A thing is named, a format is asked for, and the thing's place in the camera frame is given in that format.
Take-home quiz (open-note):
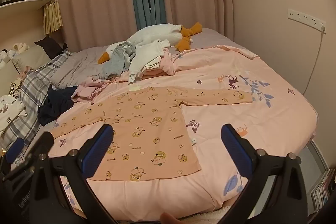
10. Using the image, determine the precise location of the white power cable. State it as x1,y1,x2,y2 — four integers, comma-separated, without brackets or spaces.
302,30,324,96

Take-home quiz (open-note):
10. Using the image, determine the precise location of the cartoon face pillow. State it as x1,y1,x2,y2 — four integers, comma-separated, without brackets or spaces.
9,76,27,98

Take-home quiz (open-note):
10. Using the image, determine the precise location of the beige plush toy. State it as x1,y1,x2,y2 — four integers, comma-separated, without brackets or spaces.
12,42,30,54

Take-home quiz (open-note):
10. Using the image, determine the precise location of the thin pink garment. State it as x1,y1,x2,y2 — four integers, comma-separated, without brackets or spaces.
71,74,121,104

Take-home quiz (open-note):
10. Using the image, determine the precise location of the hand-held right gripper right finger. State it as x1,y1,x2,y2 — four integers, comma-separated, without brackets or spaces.
220,124,309,224

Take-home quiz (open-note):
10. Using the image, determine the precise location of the grey garment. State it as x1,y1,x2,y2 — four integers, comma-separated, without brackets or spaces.
101,41,137,77

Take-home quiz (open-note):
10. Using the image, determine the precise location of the white goose plush toy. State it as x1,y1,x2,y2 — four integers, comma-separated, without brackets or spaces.
98,21,203,65

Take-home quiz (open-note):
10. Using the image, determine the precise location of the pink printed blanket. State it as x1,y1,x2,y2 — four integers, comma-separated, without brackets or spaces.
49,44,319,222

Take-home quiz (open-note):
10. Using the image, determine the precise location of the orange cartoon print shirt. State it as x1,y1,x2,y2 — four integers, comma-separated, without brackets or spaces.
51,86,253,182

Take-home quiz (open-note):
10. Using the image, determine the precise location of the beige padded headboard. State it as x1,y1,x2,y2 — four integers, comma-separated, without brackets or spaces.
0,59,19,98

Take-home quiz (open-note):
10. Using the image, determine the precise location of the yellow striped small curtain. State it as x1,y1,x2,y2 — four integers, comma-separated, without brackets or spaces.
43,0,63,35

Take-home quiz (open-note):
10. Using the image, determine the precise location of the plaid pillow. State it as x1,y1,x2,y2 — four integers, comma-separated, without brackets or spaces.
0,49,72,151

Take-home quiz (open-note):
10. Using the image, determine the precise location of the stack of books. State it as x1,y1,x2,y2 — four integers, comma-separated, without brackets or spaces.
311,169,336,211

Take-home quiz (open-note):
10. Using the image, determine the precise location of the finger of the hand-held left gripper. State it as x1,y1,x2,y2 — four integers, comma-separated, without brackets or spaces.
3,132,54,178
6,137,26,161

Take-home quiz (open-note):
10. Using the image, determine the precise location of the navy garment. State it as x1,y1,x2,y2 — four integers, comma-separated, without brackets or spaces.
37,85,79,126

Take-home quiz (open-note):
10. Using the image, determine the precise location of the white wall socket strip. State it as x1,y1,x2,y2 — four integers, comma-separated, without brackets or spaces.
287,8,327,28

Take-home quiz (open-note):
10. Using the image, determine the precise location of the white garment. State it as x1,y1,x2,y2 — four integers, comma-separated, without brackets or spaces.
128,39,171,84

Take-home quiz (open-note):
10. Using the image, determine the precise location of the black cloth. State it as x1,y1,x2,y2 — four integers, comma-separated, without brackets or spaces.
35,36,68,59

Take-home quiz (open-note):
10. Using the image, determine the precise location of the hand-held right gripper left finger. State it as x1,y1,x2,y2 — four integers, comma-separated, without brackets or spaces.
29,124,118,224

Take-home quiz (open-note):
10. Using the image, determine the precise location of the white folded clothes pile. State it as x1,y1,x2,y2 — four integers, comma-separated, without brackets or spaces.
0,95,27,135

